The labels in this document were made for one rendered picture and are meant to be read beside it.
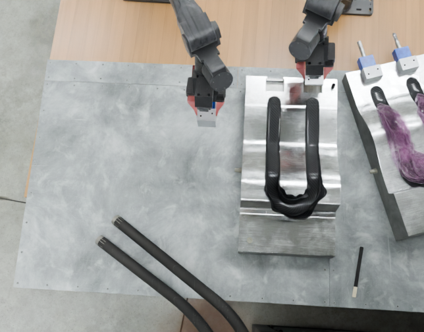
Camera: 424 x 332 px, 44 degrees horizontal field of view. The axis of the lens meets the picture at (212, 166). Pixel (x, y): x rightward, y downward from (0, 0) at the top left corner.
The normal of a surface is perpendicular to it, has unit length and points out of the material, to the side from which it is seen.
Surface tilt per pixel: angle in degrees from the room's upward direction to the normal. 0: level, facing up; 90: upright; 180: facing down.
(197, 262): 0
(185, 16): 8
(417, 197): 0
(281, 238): 0
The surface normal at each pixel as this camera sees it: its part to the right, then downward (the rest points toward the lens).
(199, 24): 0.02, -0.13
